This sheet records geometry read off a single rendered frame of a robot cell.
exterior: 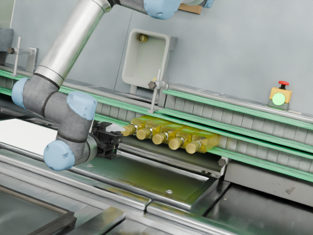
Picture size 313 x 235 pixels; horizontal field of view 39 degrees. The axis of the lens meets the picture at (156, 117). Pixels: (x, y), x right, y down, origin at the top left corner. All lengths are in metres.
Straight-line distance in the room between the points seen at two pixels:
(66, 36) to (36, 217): 0.47
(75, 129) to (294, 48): 0.96
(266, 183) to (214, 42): 0.58
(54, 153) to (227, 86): 0.90
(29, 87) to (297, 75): 1.02
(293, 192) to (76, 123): 0.89
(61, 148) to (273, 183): 0.87
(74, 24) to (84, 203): 0.50
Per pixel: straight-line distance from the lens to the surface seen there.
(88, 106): 1.07
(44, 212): 1.21
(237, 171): 1.68
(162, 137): 1.44
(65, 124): 1.09
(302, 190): 1.67
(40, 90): 1.13
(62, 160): 1.08
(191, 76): 1.82
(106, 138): 1.26
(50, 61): 1.16
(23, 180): 1.39
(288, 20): 1.76
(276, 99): 1.65
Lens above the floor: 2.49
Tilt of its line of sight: 68 degrees down
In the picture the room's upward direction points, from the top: 105 degrees counter-clockwise
